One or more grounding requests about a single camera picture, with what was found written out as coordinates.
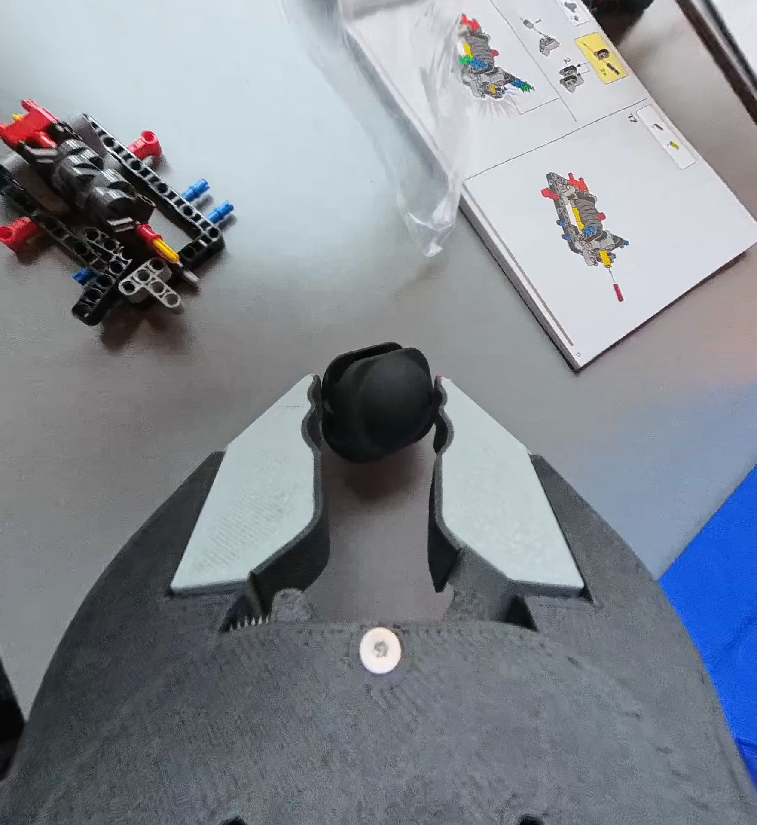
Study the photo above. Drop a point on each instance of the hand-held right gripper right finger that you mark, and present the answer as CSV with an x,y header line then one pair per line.
x,y
501,515

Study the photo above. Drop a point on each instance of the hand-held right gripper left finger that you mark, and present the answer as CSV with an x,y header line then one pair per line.
x,y
249,515

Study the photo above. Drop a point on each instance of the black rubber tyre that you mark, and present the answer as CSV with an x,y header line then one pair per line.
x,y
375,406

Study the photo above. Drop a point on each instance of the clear zip plastic bag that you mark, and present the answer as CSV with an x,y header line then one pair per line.
x,y
443,212

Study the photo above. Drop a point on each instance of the lego engine frame assembly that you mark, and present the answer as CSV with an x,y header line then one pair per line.
x,y
95,174

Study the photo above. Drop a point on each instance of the stacked blue plastic bins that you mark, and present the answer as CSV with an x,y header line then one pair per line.
x,y
739,580

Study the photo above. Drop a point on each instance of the white instruction booklet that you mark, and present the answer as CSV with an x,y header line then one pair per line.
x,y
643,212

